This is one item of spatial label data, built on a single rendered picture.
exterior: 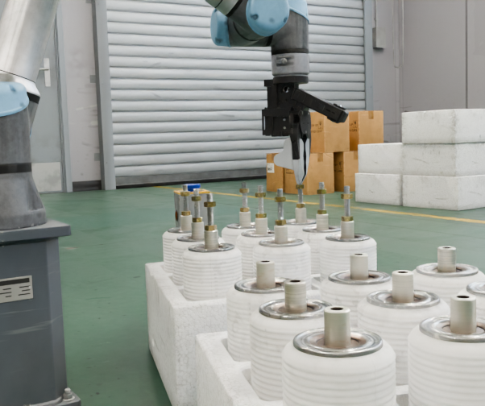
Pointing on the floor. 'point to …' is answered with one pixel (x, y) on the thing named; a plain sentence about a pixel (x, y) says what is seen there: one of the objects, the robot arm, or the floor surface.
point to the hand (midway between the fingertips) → (303, 176)
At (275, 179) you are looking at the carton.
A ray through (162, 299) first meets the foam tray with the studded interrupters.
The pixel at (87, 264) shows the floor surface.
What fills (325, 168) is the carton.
